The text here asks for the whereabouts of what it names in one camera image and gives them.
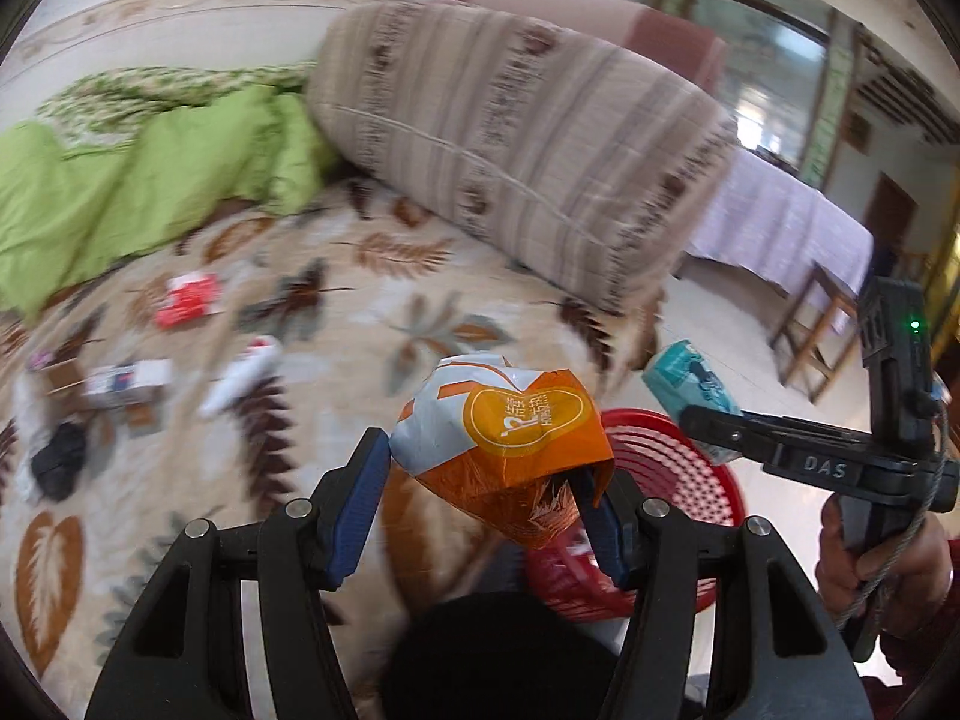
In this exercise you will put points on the wooden chair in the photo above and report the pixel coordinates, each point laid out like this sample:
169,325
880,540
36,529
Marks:
817,292

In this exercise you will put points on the teal tissue packet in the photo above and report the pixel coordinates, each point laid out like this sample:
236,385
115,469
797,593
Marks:
686,379

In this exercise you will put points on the leaf-printed blanket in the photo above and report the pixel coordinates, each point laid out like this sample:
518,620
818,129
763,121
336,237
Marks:
360,300

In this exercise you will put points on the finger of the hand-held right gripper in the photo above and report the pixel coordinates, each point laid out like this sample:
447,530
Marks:
750,436

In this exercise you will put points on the table with lilac cloth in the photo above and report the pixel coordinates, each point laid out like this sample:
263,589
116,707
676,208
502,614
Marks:
780,225

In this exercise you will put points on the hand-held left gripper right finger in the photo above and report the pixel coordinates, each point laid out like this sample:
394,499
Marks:
606,536

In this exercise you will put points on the large framed window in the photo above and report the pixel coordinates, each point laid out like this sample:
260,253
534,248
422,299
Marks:
772,67

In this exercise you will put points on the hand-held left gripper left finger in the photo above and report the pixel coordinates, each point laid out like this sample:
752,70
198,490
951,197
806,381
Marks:
360,514

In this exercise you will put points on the brown wooden door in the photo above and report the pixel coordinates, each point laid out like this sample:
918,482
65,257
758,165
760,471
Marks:
892,214

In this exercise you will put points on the red plastic basket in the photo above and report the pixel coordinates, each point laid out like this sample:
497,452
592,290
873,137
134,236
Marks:
675,465

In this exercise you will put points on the white tube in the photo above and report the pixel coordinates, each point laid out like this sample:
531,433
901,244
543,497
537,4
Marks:
240,379

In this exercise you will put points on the black cloth lump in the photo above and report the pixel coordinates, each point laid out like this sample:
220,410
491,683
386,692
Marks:
58,465

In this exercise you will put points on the orange snack bag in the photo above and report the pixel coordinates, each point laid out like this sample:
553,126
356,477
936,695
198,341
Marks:
525,427

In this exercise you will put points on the green quilt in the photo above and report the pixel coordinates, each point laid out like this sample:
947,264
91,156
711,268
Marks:
112,187

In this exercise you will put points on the striped floral cushion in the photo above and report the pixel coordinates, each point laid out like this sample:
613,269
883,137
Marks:
525,135

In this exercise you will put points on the white medicine box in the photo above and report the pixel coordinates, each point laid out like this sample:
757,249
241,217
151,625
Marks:
127,382

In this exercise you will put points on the red tissue pack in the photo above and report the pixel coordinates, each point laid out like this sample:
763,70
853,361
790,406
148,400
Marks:
187,300

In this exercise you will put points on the maroon cushion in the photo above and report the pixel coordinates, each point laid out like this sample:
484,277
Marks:
660,34

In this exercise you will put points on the person's right forearm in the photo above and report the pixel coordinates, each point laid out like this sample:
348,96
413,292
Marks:
919,682

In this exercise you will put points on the person's right hand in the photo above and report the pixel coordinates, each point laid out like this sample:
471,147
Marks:
919,570

